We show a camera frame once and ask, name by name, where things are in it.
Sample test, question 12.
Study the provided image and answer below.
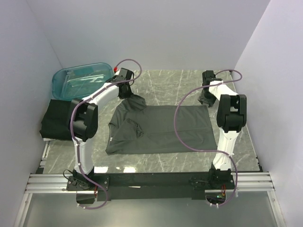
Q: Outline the grey t-shirt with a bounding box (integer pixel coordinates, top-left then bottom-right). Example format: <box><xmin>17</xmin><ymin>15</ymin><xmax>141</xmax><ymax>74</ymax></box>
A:
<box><xmin>106</xmin><ymin>95</ymin><xmax>217</xmax><ymax>155</ymax></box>

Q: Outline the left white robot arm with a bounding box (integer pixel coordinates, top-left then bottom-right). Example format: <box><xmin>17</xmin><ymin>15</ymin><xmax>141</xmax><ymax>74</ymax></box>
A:
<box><xmin>69</xmin><ymin>68</ymin><xmax>135</xmax><ymax>190</ymax></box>

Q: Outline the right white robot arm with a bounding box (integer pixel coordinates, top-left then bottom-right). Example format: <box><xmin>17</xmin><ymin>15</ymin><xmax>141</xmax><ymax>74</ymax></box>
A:
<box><xmin>198</xmin><ymin>70</ymin><xmax>247</xmax><ymax>189</ymax></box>

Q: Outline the teal plastic bin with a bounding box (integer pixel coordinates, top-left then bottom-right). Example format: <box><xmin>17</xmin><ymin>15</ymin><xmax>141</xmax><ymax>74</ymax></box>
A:
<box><xmin>52</xmin><ymin>62</ymin><xmax>114</xmax><ymax>101</ymax></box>

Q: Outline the folded black t-shirt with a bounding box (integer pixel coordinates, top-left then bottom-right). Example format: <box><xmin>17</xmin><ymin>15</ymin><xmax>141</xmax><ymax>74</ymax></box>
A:
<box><xmin>39</xmin><ymin>99</ymin><xmax>72</xmax><ymax>141</ymax></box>

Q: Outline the black base beam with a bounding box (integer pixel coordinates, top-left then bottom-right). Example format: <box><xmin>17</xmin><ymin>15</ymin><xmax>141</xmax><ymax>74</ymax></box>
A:
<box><xmin>66</xmin><ymin>170</ymin><xmax>235</xmax><ymax>204</ymax></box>

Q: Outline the aluminium frame rail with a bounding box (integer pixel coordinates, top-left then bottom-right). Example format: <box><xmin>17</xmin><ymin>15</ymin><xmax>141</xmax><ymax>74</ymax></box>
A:
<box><xmin>25</xmin><ymin>172</ymin><xmax>274</xmax><ymax>195</ymax></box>

